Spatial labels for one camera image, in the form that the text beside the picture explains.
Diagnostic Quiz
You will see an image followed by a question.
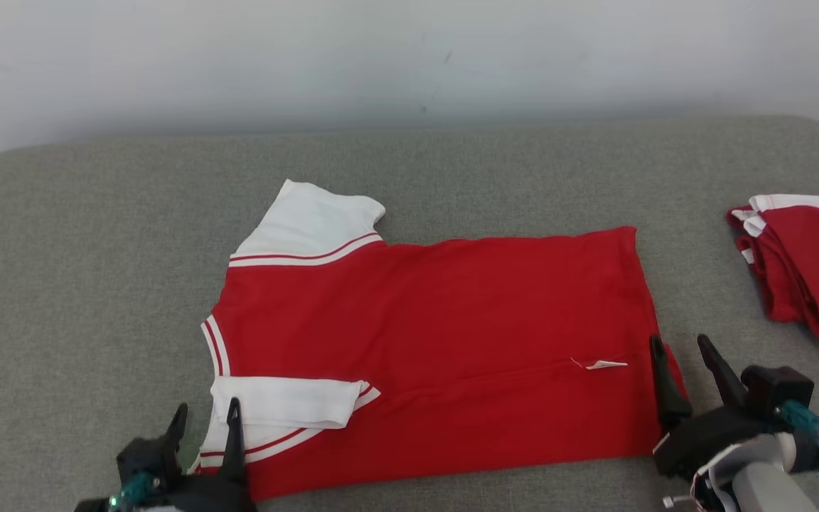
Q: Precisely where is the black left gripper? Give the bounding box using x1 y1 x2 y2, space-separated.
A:
156 398 259 512

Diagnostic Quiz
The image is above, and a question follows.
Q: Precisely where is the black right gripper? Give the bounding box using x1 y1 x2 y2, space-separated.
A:
649 334 774 481

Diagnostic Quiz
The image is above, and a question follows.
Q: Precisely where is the red jersey pile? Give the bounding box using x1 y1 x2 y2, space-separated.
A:
727 193 819 346

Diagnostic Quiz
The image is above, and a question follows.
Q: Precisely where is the red white jersey shirt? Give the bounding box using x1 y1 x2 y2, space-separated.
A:
189 179 687 502

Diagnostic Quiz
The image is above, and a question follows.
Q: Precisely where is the grey fabric sofa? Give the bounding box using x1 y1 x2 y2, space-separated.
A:
0 115 819 512

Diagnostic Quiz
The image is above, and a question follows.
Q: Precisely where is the teal left cable connector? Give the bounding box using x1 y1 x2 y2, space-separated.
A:
107 471 156 511

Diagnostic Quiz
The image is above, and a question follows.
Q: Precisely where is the teal cable connector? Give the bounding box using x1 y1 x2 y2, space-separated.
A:
778 400 819 447
107 471 156 511

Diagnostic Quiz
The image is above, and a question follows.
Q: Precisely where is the teal right cable connector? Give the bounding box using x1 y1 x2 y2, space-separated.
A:
778 400 819 447

